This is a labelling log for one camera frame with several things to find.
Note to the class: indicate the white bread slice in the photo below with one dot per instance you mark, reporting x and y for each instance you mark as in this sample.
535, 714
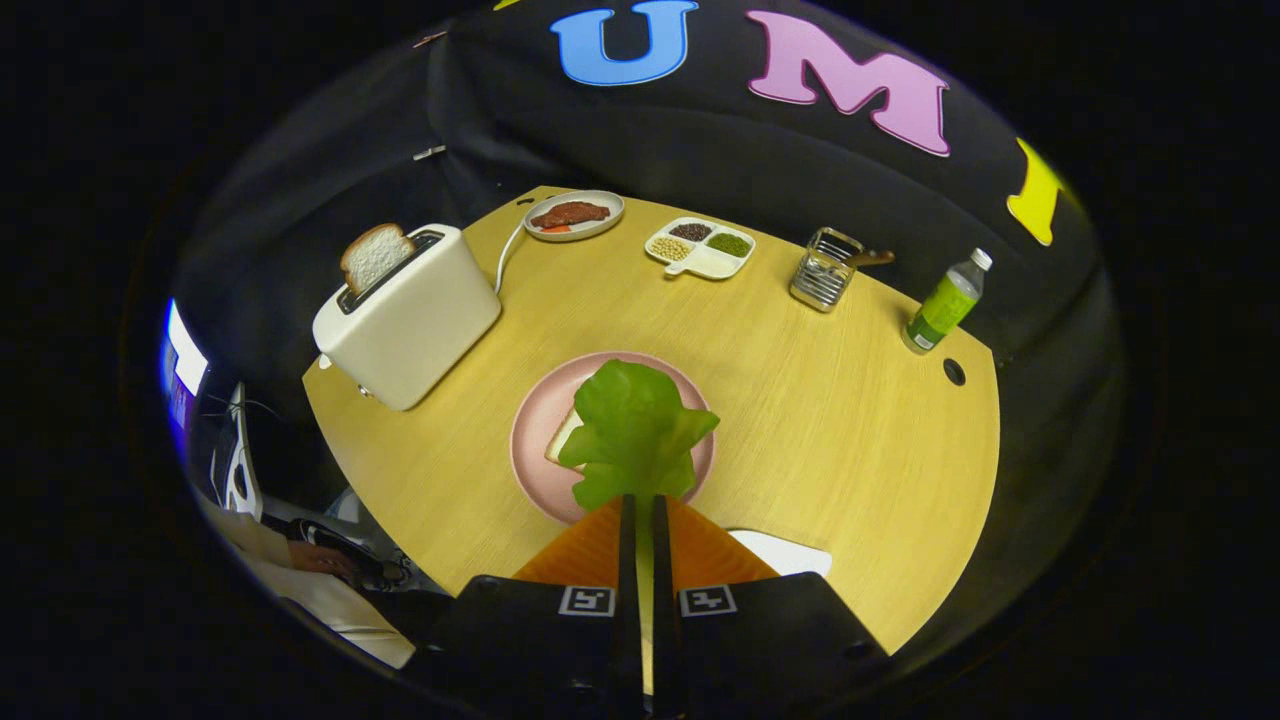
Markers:
562, 440

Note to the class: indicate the brown meat slice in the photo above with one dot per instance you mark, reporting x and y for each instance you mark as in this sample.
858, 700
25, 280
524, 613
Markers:
570, 214

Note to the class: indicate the small round grey plate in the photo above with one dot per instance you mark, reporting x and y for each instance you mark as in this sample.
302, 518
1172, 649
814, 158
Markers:
603, 228

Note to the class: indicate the black backdrop cloth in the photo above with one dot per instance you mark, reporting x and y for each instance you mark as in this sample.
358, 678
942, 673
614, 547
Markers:
700, 150

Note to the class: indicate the dark bean pile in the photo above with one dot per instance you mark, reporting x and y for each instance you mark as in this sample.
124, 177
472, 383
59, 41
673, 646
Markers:
690, 231

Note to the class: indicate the green lettuce leaf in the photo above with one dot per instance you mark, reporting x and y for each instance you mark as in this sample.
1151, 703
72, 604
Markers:
635, 430

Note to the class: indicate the toasted bread slice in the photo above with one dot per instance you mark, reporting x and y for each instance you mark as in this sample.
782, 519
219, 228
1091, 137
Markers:
375, 258

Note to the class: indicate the pink round plate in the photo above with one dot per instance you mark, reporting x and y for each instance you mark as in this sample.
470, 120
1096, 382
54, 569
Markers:
540, 410

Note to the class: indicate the white cloth clip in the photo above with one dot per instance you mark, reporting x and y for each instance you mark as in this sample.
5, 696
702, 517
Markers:
430, 152

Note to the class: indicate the wooden spoon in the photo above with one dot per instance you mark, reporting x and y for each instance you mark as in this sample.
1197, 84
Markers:
875, 258

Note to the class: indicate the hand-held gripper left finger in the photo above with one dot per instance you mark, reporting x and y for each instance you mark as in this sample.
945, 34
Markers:
628, 640

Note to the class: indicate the green label drink bottle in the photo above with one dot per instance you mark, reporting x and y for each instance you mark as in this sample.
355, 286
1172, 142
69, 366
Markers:
940, 310

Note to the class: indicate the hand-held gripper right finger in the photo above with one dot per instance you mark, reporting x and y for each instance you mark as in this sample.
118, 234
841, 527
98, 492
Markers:
664, 640

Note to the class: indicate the white divided tray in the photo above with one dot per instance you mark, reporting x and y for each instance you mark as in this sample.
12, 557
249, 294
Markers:
715, 263

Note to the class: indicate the lit computer monitor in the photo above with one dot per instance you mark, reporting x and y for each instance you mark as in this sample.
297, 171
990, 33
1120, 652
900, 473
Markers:
185, 360

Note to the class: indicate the green bean pile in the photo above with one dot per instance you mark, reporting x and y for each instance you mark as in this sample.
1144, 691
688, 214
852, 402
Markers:
730, 244

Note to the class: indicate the white leaf-shaped plate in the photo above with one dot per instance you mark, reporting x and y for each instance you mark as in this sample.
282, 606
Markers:
790, 555

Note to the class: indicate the pink cloth clip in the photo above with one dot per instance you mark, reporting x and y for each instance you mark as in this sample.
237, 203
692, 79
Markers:
430, 39

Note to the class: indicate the cream white toaster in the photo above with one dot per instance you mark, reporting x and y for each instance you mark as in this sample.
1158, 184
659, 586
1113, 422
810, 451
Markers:
420, 320

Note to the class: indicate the pale soybean pile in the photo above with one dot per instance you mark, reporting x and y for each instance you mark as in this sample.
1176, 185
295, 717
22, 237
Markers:
670, 249

